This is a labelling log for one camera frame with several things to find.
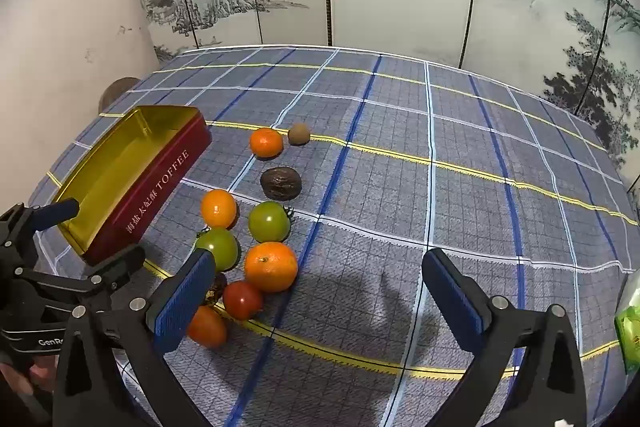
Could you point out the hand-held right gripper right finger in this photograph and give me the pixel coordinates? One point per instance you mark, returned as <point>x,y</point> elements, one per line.
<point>455,302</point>

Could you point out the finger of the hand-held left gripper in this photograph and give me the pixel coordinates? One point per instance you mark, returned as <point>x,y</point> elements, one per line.
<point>120,262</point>
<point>55,212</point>

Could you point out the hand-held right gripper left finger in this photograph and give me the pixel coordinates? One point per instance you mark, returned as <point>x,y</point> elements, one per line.
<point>182,307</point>

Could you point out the orange-red tomato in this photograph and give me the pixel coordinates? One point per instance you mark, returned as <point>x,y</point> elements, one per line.
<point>207,328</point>

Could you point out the dark wrinkled passion fruit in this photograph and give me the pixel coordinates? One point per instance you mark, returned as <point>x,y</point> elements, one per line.
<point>281,183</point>
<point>219,288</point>

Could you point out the red tin box gold inside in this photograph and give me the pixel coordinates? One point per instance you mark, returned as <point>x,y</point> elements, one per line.
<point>100,187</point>

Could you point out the red tomato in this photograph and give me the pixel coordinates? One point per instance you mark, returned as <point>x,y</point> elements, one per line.
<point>242,300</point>

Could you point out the green tomato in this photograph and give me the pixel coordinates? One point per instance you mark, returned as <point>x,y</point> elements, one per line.
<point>270,222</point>
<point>222,244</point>

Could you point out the large orange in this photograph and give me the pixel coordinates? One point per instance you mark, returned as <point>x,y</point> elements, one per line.
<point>270,267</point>

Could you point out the glossy small orange tomato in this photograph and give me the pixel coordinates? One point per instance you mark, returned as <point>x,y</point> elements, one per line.
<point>218,208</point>

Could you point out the matte tangerine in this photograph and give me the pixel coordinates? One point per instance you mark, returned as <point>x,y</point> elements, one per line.
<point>266,143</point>

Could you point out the person's left hand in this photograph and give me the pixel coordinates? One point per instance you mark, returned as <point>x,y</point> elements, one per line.
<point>12,379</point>

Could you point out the blue plaid tablecloth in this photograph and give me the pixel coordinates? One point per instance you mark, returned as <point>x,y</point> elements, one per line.
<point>425,187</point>

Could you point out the round grey millstone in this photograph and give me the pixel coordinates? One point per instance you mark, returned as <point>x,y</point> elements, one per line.
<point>120,91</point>

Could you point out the green plastic packet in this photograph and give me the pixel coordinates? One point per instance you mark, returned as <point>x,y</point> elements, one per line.
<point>629,332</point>

